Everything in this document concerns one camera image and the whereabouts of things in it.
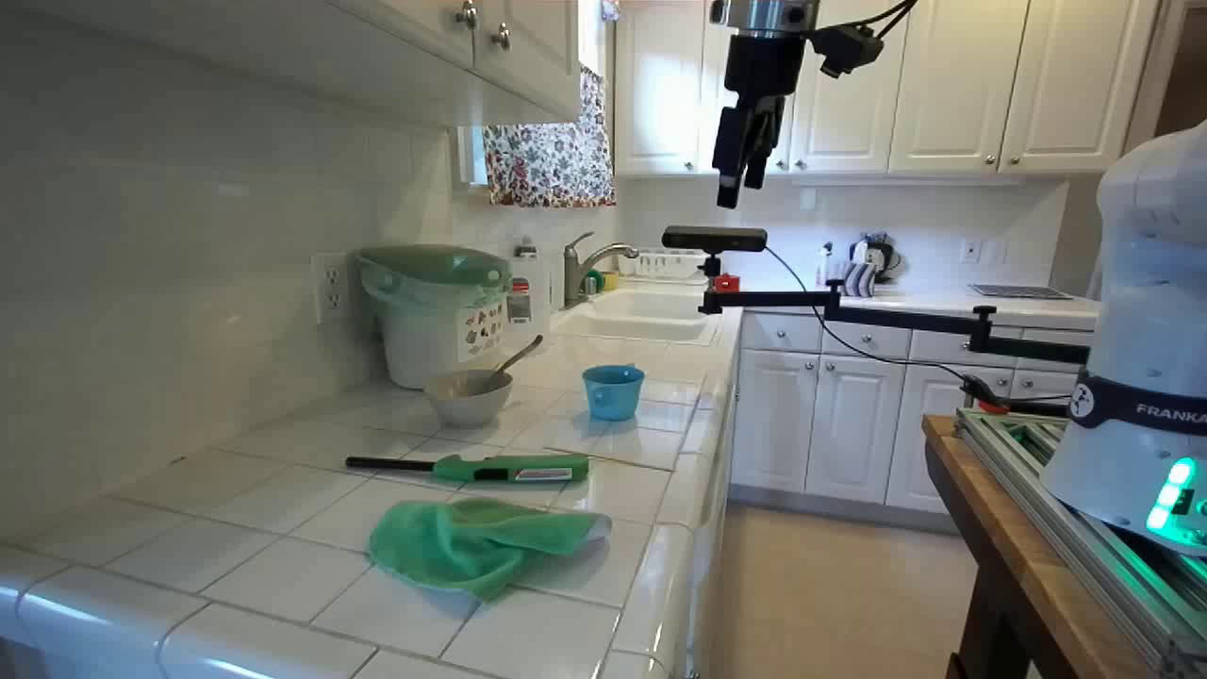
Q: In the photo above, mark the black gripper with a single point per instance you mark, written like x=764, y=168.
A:
x=764, y=74

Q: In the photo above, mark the white wall cabinet door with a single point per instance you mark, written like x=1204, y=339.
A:
x=427, y=14
x=540, y=40

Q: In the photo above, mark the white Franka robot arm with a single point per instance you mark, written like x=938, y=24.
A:
x=1145, y=315

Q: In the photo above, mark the dark kettle with cloth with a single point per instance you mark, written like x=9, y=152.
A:
x=872, y=264

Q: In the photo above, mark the white kitchen sink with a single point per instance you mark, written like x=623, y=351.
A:
x=642, y=309

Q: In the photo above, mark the metal kitchen faucet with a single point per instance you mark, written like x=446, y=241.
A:
x=576, y=268

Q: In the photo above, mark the white bottle with red label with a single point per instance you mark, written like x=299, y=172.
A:
x=520, y=295

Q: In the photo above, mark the white base cabinets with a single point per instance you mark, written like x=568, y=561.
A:
x=830, y=416

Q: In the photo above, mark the teal plastic bowl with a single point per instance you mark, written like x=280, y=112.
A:
x=612, y=398

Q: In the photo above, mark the metal spoon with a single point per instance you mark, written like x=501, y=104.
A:
x=520, y=357

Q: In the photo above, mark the flat stove top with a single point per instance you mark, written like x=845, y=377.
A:
x=1021, y=291

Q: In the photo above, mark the orange black clamp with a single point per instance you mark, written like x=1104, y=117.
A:
x=995, y=398

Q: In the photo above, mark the white plastic bucket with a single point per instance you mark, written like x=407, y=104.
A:
x=427, y=339

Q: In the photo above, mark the beige bowl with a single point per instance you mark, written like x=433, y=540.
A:
x=470, y=402

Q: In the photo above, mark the wooden table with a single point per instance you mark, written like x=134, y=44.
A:
x=1006, y=550

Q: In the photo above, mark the green cloth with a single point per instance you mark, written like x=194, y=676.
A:
x=467, y=548

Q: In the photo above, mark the black stereo camera bar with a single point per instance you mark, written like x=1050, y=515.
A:
x=713, y=239

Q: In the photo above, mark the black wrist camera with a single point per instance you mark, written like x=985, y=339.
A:
x=845, y=51

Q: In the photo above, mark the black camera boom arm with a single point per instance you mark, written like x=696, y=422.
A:
x=881, y=308

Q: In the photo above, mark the white wall cabinets row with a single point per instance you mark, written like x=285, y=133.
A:
x=955, y=89

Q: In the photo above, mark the white wall outlet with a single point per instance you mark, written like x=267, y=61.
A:
x=326, y=286

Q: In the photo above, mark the aluminium profile frame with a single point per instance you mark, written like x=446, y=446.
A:
x=1107, y=568

